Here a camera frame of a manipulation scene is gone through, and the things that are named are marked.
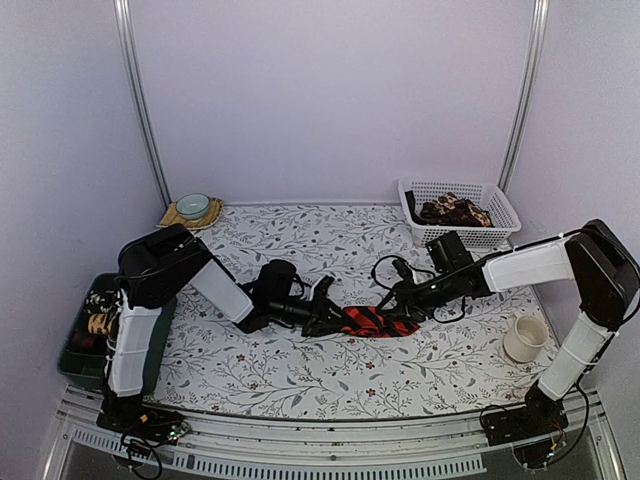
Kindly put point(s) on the brown patterned tie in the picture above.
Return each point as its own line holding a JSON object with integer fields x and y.
{"x": 449, "y": 210}

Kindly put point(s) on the black floral rolled tie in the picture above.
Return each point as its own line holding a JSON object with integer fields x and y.
{"x": 98, "y": 302}

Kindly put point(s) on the yellow woven coaster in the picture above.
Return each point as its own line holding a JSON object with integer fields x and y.
{"x": 172, "y": 217}

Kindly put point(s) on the light blue bowl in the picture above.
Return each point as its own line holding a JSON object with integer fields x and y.
{"x": 193, "y": 206}

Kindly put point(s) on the dark red rolled tie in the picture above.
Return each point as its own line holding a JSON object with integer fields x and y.
{"x": 88, "y": 343}

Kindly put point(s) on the right aluminium frame post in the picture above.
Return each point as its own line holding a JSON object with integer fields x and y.
{"x": 533, "y": 56}

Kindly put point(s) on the aluminium frame post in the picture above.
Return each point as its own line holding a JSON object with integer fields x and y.
{"x": 125, "y": 30}
{"x": 533, "y": 56}

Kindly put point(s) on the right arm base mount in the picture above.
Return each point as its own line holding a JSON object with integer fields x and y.
{"x": 538, "y": 415}

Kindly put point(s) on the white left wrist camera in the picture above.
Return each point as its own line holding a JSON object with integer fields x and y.
{"x": 320, "y": 288}

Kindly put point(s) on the tan patterned rolled tie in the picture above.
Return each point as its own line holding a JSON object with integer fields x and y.
{"x": 102, "y": 324}

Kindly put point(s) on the white ceramic mug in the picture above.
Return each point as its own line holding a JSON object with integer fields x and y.
{"x": 525, "y": 339}

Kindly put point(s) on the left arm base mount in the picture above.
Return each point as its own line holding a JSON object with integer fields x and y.
{"x": 143, "y": 430}

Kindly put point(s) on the dark green divided organizer box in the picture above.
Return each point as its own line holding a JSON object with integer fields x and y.
{"x": 86, "y": 371}

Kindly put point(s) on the white perforated plastic basket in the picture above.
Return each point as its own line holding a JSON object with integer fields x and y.
{"x": 413, "y": 193}

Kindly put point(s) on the floral patterned table mat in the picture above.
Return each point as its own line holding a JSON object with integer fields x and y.
{"x": 447, "y": 366}

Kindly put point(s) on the red black striped tie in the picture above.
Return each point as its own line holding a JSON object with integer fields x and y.
{"x": 368, "y": 323}

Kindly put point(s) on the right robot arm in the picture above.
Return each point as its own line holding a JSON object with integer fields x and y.
{"x": 590, "y": 264}

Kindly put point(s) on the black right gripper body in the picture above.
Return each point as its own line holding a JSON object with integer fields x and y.
{"x": 421, "y": 304}

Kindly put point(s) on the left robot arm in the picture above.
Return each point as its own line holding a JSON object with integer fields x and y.
{"x": 155, "y": 268}

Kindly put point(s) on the slotted aluminium front rail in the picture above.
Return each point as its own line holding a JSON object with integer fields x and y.
{"x": 454, "y": 447}

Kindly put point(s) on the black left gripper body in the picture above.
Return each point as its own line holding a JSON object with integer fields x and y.
{"x": 311, "y": 319}

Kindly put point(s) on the left aluminium frame post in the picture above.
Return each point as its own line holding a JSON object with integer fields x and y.
{"x": 125, "y": 30}

